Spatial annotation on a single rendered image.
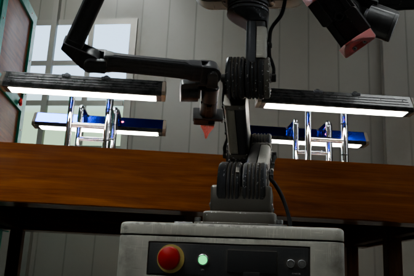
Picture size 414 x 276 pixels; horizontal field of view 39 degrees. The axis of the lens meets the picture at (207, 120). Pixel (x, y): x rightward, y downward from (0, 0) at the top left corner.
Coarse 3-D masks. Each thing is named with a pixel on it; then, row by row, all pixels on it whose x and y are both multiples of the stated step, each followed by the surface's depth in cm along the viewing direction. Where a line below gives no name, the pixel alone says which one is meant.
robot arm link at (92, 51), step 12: (84, 0) 173; (96, 0) 173; (84, 12) 175; (96, 12) 175; (72, 24) 177; (84, 24) 176; (72, 36) 177; (84, 36) 178; (72, 48) 178; (84, 48) 185; (84, 60) 180
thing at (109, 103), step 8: (72, 96) 238; (72, 104) 238; (112, 104) 240; (72, 112) 237; (112, 112) 239; (72, 120) 237; (104, 128) 236; (104, 136) 235; (64, 144) 233; (104, 144) 234
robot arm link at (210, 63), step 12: (96, 60) 179; (108, 60) 181; (120, 60) 182; (132, 60) 183; (144, 60) 184; (156, 60) 185; (168, 60) 186; (180, 60) 187; (192, 60) 189; (204, 60) 191; (96, 72) 180; (108, 72) 184; (120, 72) 184; (132, 72) 185; (144, 72) 185; (156, 72) 186; (168, 72) 186; (180, 72) 186; (192, 72) 186; (204, 72) 186; (216, 72) 187
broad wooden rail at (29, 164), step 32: (0, 160) 182; (32, 160) 183; (64, 160) 183; (96, 160) 184; (128, 160) 185; (160, 160) 185; (192, 160) 186; (224, 160) 187; (288, 160) 188; (320, 160) 189; (0, 192) 179; (32, 192) 180; (64, 192) 181; (96, 192) 181; (128, 192) 182; (160, 192) 183; (192, 192) 183; (288, 192) 185; (320, 192) 186; (352, 192) 187; (384, 192) 187; (384, 224) 192
